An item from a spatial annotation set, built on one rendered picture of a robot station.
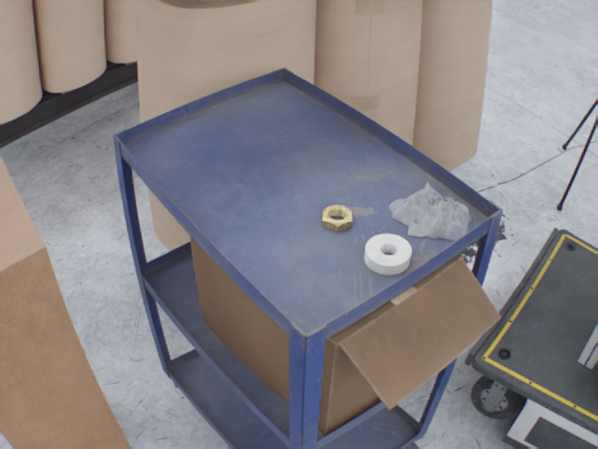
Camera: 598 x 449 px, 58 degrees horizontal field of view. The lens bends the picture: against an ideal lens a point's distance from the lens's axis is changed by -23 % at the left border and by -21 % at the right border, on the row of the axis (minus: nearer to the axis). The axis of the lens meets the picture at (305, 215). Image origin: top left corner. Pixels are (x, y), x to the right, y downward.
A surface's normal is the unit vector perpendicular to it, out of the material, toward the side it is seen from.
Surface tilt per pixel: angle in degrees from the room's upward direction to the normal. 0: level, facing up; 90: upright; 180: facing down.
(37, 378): 90
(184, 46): 90
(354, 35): 90
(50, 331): 90
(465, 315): 26
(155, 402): 0
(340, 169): 0
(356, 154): 0
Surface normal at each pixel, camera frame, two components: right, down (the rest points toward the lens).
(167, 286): 0.02, -0.77
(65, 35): 0.35, 0.60
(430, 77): -0.23, 0.62
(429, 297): 0.30, -0.47
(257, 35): 0.65, 0.50
